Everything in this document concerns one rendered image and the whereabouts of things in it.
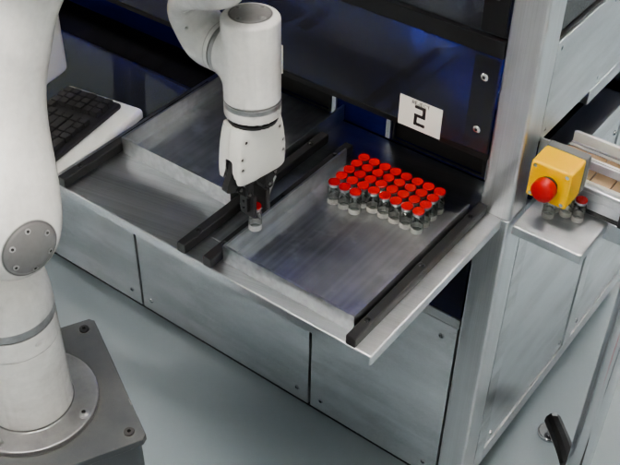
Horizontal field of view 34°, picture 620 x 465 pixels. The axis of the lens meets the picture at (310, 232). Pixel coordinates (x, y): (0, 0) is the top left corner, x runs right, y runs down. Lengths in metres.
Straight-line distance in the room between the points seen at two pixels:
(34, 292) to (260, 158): 0.40
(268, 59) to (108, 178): 0.54
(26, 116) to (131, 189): 0.67
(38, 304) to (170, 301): 1.31
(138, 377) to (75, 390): 1.17
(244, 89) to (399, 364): 0.91
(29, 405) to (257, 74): 0.55
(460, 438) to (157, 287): 0.89
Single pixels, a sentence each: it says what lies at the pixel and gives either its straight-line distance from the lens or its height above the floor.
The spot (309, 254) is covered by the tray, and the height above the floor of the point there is 0.88.
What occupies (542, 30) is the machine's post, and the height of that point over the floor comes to 1.25.
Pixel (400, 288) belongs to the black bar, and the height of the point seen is 0.90.
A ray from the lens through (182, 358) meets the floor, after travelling 2.69.
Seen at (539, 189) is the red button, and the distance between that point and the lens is 1.64.
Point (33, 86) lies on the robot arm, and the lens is 1.16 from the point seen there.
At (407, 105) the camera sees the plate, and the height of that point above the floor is 1.03.
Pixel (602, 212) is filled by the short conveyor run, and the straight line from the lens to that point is 1.80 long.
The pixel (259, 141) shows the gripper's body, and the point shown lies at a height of 1.13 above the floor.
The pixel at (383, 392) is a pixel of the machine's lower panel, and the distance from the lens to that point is 2.24.
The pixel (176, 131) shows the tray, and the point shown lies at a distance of 1.94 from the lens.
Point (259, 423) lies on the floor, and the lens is 2.54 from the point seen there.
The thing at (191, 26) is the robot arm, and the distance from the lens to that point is 1.44.
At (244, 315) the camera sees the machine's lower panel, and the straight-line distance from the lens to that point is 2.40.
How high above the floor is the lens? 1.99
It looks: 41 degrees down
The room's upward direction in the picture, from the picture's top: 1 degrees clockwise
